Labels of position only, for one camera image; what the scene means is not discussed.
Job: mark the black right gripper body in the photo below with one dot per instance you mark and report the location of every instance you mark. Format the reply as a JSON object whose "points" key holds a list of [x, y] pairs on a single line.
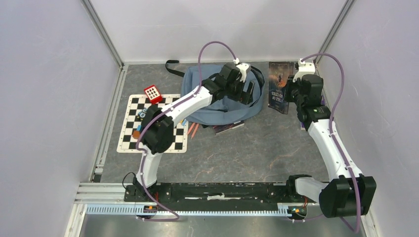
{"points": [[292, 92]]}

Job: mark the orange pencil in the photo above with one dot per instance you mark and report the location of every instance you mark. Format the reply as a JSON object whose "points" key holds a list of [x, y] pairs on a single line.
{"points": [[196, 126], [190, 128]]}

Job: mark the orange yellow toy block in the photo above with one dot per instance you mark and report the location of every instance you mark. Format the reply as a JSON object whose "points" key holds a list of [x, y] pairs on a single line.
{"points": [[136, 134]]}

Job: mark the dark tale of cities book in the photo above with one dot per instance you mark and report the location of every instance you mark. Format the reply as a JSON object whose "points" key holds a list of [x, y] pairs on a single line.
{"points": [[279, 73]]}

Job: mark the orange pencil right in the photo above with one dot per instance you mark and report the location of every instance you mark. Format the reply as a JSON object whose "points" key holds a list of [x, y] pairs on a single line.
{"points": [[196, 126]]}

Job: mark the dark book under backpack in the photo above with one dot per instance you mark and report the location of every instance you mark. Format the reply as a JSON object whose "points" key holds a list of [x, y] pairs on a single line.
{"points": [[222, 128]]}

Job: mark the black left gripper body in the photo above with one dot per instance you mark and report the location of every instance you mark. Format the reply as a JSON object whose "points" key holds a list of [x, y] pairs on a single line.
{"points": [[234, 91]]}

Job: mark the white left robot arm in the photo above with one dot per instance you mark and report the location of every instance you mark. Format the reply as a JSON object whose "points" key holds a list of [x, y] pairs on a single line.
{"points": [[157, 126]]}

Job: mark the blue owl toy figure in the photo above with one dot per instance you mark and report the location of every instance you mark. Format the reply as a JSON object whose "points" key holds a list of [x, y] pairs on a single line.
{"points": [[141, 114]]}

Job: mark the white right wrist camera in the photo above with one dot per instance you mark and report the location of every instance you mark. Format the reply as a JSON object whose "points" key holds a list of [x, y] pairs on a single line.
{"points": [[304, 68]]}

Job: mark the black white chessboard mat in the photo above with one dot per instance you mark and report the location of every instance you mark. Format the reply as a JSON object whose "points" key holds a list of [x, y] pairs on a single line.
{"points": [[126, 143]]}

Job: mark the orange pencil left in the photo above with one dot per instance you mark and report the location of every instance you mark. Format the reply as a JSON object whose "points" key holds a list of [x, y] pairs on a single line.
{"points": [[190, 128]]}

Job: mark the red white toy block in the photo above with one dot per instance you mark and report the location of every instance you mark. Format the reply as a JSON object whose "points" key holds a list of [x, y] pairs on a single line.
{"points": [[153, 94]]}

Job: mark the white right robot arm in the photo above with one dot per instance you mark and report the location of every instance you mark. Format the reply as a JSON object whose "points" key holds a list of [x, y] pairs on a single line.
{"points": [[349, 192]]}

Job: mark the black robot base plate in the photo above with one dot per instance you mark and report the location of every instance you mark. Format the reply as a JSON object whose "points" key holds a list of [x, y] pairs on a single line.
{"points": [[232, 197]]}

